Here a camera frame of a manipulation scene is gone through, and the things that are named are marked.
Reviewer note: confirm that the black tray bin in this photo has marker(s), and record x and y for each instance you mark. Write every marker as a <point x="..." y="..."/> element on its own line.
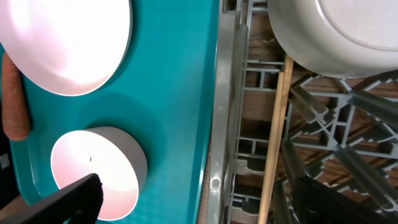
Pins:
<point x="8" y="183"/>

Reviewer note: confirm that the grey dishwasher rack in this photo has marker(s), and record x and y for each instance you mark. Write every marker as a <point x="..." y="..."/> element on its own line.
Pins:
<point x="339" y="131"/>

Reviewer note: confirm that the white small bowl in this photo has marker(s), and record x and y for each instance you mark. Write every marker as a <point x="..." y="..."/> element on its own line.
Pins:
<point x="337" y="38"/>

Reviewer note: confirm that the pink bowl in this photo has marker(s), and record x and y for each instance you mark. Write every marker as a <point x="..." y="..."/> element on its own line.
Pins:
<point x="111" y="153"/>

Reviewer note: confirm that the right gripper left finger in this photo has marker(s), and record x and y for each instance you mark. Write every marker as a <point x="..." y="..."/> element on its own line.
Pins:
<point x="77" y="203"/>

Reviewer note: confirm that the orange carrot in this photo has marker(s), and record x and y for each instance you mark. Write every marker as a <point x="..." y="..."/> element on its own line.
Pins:
<point x="15" y="115"/>

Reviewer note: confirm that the white plate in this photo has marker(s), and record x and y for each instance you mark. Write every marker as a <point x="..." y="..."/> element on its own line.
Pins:
<point x="67" y="47"/>

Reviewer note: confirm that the teal plastic tray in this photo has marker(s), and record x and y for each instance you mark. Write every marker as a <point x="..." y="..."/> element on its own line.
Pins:
<point x="162" y="95"/>

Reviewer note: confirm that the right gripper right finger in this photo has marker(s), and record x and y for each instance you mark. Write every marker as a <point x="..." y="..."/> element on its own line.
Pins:
<point x="318" y="204"/>

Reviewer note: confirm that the wooden chopstick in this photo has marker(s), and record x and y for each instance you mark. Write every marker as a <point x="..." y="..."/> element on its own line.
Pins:
<point x="288" y="68"/>
<point x="273" y="150"/>

